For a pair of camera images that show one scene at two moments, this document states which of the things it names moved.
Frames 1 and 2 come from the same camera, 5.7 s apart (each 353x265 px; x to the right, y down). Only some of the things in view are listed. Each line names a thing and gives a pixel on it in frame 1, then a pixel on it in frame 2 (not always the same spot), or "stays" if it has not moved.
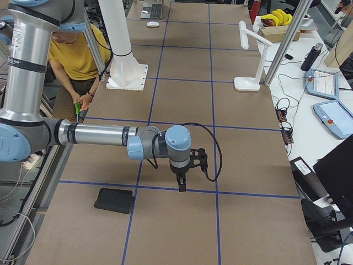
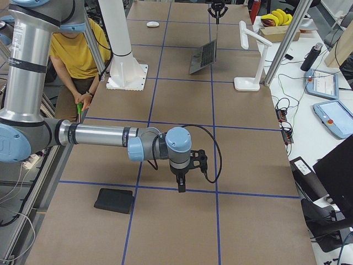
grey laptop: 151,11 to 205,56
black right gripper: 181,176 stays
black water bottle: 311,56 stays
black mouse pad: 117,200 stays
